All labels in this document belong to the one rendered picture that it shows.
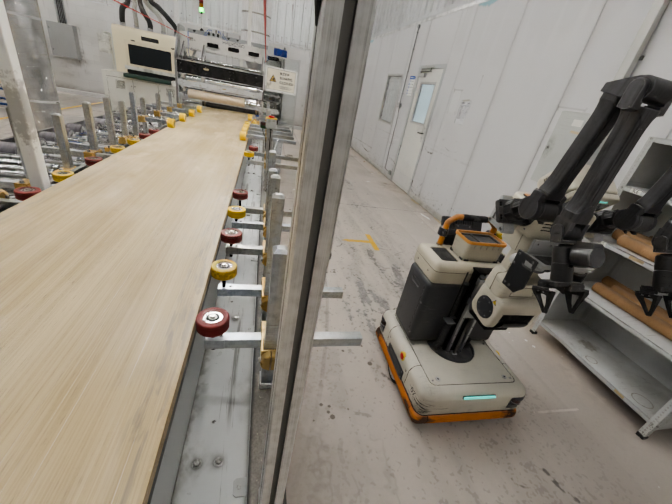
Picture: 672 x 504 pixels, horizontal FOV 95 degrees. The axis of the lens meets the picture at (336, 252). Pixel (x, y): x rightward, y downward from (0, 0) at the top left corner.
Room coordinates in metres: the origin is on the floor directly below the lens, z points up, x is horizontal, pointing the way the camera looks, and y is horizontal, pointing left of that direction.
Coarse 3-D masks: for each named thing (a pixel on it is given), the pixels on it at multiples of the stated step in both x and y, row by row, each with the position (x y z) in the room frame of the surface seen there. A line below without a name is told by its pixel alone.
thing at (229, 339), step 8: (224, 336) 0.60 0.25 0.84; (232, 336) 0.61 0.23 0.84; (240, 336) 0.61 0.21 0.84; (248, 336) 0.62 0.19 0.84; (256, 336) 0.62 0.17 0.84; (320, 336) 0.67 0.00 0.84; (328, 336) 0.68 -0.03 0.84; (336, 336) 0.69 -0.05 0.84; (344, 336) 0.69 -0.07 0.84; (352, 336) 0.70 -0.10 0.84; (360, 336) 0.71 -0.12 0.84; (208, 344) 0.58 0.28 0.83; (216, 344) 0.58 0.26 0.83; (224, 344) 0.59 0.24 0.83; (232, 344) 0.59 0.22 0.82; (240, 344) 0.60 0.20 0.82; (248, 344) 0.61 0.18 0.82; (256, 344) 0.61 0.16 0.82; (320, 344) 0.66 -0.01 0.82; (328, 344) 0.67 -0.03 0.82; (336, 344) 0.68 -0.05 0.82; (344, 344) 0.68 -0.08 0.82; (352, 344) 0.69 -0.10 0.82; (360, 344) 0.70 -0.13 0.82
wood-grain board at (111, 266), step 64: (192, 128) 3.05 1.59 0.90; (64, 192) 1.14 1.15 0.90; (128, 192) 1.27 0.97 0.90; (192, 192) 1.42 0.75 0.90; (0, 256) 0.67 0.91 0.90; (64, 256) 0.72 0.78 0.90; (128, 256) 0.79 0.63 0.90; (192, 256) 0.86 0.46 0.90; (0, 320) 0.46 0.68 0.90; (64, 320) 0.50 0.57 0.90; (128, 320) 0.53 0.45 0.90; (192, 320) 0.57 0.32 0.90; (0, 384) 0.33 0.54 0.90; (64, 384) 0.35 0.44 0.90; (128, 384) 0.38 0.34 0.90; (0, 448) 0.24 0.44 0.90; (64, 448) 0.25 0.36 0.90; (128, 448) 0.27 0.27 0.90
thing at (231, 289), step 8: (224, 288) 0.82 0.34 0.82; (232, 288) 0.83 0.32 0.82; (240, 288) 0.84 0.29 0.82; (248, 288) 0.85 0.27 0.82; (256, 288) 0.86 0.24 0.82; (328, 288) 0.94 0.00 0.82; (336, 288) 0.95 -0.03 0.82; (256, 296) 0.85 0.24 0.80; (328, 296) 0.92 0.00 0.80; (336, 296) 0.93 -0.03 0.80
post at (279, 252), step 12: (276, 252) 0.58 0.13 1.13; (276, 264) 0.58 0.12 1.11; (276, 276) 0.58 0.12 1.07; (276, 288) 0.58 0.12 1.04; (276, 300) 0.58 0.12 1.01; (276, 312) 0.58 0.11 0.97; (276, 324) 0.58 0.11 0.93; (276, 336) 0.58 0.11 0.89; (264, 348) 0.58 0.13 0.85; (264, 372) 0.58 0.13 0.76
